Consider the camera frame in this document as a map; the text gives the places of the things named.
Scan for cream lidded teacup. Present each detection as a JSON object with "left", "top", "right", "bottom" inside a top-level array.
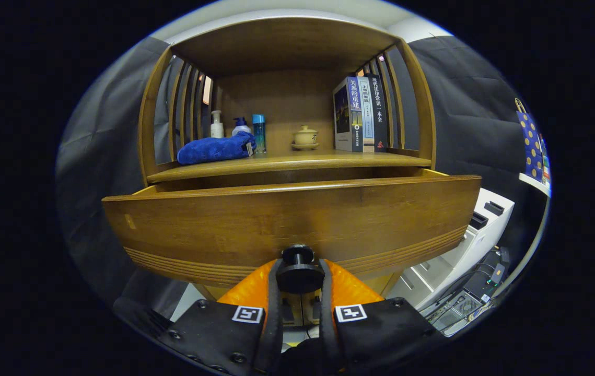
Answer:
[{"left": 293, "top": 125, "right": 319, "bottom": 146}]

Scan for white book with dark cover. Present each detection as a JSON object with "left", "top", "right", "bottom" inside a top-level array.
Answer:
[{"left": 333, "top": 77, "right": 364, "bottom": 152}]

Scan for wooden countertop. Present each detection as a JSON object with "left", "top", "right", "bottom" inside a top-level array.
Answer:
[{"left": 147, "top": 150, "right": 432, "bottom": 183}]

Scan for wooden drawer with black knob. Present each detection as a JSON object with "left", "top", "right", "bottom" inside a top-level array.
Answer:
[{"left": 102, "top": 168, "right": 482, "bottom": 295}]

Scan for white side table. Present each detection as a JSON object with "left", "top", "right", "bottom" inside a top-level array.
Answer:
[{"left": 496, "top": 172, "right": 552, "bottom": 303}]

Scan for black spine book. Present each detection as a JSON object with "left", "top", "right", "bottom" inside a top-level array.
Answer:
[{"left": 368, "top": 75, "right": 388, "bottom": 152}]

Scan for blue folded towel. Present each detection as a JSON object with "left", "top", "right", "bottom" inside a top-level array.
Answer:
[{"left": 177, "top": 131, "right": 257, "bottom": 165}]

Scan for black computer tower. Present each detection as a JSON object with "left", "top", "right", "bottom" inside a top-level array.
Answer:
[{"left": 428, "top": 247, "right": 512, "bottom": 332}]

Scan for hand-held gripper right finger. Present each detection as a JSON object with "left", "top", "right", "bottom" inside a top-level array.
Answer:
[{"left": 318, "top": 258, "right": 449, "bottom": 374}]

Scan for blue gold-dotted gift bag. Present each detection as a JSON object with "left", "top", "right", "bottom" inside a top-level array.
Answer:
[{"left": 515, "top": 98, "right": 544, "bottom": 182}]

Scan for white storage box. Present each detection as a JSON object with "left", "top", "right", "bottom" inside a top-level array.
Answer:
[{"left": 401, "top": 188, "right": 515, "bottom": 309}]

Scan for clear blue bottle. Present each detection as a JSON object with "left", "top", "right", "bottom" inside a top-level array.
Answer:
[{"left": 252, "top": 114, "right": 267, "bottom": 154}]

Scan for light blue spine book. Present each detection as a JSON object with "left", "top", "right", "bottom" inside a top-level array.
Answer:
[{"left": 357, "top": 77, "right": 375, "bottom": 153}]

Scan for wooden cabinet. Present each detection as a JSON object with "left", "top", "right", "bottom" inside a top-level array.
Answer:
[{"left": 138, "top": 17, "right": 437, "bottom": 327}]

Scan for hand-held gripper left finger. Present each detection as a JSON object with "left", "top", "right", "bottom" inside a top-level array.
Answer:
[{"left": 157, "top": 258, "right": 285, "bottom": 376}]

